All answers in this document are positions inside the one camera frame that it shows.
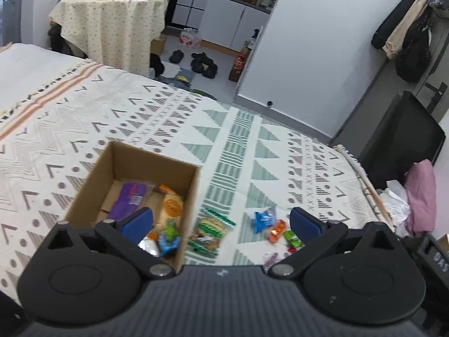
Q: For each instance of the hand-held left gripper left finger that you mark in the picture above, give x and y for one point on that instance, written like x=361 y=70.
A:
x=138 y=224

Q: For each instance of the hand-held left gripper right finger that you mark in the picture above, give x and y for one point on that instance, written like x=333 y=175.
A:
x=304 y=224

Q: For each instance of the white packet with black label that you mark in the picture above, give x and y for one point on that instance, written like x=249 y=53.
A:
x=150 y=246

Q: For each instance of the purple snack packet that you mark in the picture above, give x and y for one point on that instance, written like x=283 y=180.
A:
x=129 y=200

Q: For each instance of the small green candy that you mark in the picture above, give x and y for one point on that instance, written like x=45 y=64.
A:
x=293 y=238
x=171 y=230

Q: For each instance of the orange snack packet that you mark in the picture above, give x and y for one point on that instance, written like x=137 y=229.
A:
x=172 y=207

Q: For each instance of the brown cardboard box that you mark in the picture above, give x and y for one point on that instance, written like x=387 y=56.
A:
x=140 y=163

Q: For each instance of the small orange candy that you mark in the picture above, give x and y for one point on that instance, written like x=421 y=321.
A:
x=277 y=230

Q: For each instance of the blue snack packet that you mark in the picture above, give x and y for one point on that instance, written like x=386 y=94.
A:
x=263 y=219

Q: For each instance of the small purple candy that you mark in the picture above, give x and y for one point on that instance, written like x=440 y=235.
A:
x=272 y=259

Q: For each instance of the pink cloth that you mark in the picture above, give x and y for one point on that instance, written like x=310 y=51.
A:
x=422 y=196

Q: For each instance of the white plastic bag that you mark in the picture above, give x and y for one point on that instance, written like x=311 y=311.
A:
x=394 y=203

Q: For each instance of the green and yellow snack packet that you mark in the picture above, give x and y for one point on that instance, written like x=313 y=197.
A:
x=214 y=225

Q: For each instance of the black chair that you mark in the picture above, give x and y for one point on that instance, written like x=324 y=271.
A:
x=403 y=140

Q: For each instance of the black slipper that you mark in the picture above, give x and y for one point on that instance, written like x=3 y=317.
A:
x=176 y=56
x=200 y=59
x=210 y=70

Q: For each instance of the large brown bottle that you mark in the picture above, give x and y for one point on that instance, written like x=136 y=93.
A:
x=239 y=63

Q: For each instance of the dark spray bottle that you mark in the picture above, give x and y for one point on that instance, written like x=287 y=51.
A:
x=254 y=38

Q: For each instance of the pink water bottle pack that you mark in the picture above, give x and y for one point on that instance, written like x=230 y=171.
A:
x=190 y=38

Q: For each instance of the white bedsheet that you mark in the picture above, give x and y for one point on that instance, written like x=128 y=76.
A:
x=31 y=63

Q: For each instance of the round table with dotted tablecloth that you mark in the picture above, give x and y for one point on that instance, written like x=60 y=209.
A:
x=112 y=28

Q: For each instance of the dark clothes pile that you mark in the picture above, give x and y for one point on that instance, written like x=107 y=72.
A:
x=61 y=38

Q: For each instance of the beige hanging coat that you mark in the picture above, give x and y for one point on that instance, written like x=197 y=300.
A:
x=403 y=31

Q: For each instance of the white kitchen cabinet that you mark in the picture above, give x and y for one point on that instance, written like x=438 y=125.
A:
x=238 y=17

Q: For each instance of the black hanging jacket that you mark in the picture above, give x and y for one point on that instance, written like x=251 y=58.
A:
x=393 y=21

